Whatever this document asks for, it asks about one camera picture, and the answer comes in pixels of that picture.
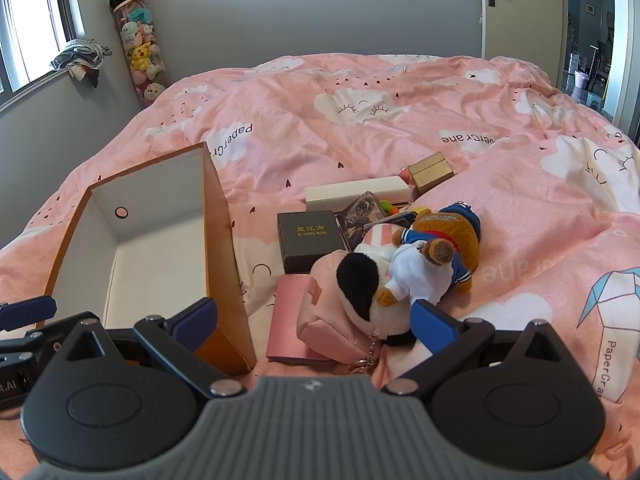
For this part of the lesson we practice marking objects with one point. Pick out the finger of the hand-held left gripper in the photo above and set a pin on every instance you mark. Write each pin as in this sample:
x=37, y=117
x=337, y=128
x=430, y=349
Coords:
x=27, y=312
x=35, y=342

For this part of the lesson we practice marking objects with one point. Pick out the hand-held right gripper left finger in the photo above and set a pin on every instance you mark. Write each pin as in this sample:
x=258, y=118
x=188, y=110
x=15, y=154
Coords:
x=197, y=321

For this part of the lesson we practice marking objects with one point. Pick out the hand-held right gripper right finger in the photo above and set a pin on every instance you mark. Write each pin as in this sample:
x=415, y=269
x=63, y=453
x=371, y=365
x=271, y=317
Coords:
x=432, y=325

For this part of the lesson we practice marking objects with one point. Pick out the orange cardboard box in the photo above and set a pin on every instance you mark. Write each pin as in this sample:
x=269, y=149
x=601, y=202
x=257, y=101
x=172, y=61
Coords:
x=160, y=260

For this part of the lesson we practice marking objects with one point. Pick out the black and white plush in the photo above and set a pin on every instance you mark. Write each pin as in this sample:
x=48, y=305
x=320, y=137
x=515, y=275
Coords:
x=360, y=280

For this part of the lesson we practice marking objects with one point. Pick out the red crochet flower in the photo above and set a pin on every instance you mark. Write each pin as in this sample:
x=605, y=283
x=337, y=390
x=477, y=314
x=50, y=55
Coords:
x=387, y=206

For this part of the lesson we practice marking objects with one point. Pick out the dark brown gift box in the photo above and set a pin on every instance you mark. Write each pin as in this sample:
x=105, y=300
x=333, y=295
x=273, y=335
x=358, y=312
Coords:
x=310, y=245

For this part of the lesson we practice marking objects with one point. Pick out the gold gift box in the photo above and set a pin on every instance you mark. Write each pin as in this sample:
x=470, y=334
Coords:
x=430, y=172

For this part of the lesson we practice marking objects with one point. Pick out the long white box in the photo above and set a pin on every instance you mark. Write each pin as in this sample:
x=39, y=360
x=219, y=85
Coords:
x=350, y=192

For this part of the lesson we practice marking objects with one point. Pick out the white shirt bear plush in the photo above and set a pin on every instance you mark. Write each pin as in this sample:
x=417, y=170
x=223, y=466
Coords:
x=415, y=270

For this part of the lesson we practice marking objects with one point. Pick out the blue hat bear plush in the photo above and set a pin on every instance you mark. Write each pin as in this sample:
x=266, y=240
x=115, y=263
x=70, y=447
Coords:
x=450, y=240

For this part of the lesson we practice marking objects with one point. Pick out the pink flat box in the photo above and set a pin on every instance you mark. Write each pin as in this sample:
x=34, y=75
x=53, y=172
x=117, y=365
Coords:
x=287, y=320

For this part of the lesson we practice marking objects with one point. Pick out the pink striped pouch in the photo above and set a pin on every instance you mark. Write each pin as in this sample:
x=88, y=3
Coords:
x=380, y=235

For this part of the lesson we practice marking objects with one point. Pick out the pink fabric pouch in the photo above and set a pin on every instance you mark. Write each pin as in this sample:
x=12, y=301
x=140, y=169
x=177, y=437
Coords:
x=325, y=320

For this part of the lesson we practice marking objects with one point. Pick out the printed picture card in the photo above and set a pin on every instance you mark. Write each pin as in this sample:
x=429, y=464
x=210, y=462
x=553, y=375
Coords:
x=360, y=215

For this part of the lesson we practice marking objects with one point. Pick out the small orange object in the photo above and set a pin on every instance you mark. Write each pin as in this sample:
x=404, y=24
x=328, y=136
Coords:
x=405, y=176

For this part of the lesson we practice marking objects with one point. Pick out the pink printed blanket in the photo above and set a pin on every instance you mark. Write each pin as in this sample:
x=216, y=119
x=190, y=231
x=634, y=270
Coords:
x=400, y=110

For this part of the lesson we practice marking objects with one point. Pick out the pile of clothes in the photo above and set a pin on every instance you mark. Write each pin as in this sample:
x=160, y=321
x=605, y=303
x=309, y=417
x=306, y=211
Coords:
x=80, y=55

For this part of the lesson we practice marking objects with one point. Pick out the clear tube of plush toys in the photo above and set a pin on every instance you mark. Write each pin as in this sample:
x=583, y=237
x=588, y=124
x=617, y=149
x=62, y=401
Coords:
x=140, y=50

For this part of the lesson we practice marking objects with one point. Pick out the window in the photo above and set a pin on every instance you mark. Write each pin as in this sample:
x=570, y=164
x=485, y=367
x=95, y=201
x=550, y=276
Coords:
x=30, y=25

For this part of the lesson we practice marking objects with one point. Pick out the white door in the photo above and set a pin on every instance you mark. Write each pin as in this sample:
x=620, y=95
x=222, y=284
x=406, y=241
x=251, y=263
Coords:
x=525, y=10

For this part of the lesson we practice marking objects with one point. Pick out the white sliding door frame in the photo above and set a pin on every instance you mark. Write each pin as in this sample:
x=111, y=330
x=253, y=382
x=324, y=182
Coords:
x=620, y=35

